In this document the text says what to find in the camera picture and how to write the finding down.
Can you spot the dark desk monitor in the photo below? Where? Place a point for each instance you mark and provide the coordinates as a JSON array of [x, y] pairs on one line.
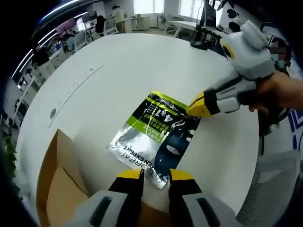
[[91, 15]]

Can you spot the person's blue face mask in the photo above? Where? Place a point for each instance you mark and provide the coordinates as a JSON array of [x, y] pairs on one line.
[[280, 64]]

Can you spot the purple wall screen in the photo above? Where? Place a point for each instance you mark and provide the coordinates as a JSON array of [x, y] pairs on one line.
[[65, 26]]

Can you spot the black computer monitor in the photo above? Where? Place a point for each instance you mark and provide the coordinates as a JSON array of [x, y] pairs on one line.
[[209, 14]]

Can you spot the long curved ceiling light strip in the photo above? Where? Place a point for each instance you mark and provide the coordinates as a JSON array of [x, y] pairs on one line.
[[22, 62]]

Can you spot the white office desk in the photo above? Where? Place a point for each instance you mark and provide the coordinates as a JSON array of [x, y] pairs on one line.
[[187, 26]]

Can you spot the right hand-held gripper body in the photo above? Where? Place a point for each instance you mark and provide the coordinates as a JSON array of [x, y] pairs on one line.
[[251, 54]]

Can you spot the green silver soft sachet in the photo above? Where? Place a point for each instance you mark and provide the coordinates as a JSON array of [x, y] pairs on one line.
[[142, 132]]

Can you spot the person's right hand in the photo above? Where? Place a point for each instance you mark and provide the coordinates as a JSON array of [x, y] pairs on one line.
[[270, 94]]

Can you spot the black rounded desk object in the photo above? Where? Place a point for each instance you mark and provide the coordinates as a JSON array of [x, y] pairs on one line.
[[198, 44]]

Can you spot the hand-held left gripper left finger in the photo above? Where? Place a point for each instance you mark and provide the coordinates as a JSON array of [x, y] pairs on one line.
[[125, 196]]

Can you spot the white office chair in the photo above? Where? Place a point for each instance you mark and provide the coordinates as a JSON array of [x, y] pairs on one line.
[[79, 39], [109, 26]]

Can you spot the grey mesh office chair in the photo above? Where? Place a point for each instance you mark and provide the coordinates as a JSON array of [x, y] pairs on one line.
[[272, 184]]

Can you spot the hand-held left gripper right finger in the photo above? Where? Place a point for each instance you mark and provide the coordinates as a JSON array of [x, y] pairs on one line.
[[182, 196]]

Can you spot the green potted plant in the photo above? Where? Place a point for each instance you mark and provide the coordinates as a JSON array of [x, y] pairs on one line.
[[10, 156]]

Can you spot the brown cardboard shoe box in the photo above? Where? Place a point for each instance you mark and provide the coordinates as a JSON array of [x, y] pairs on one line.
[[59, 184]]

